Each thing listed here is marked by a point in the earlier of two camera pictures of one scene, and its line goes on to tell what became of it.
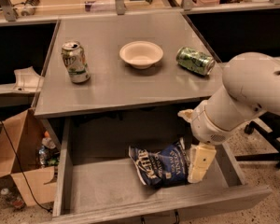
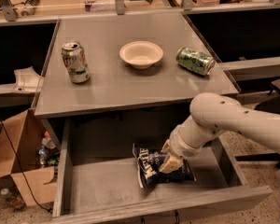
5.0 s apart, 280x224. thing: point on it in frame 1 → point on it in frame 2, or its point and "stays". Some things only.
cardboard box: x=16 y=154 stays
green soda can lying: x=195 y=61 stays
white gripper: x=204 y=127 → x=181 y=147
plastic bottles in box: x=49 y=153 stays
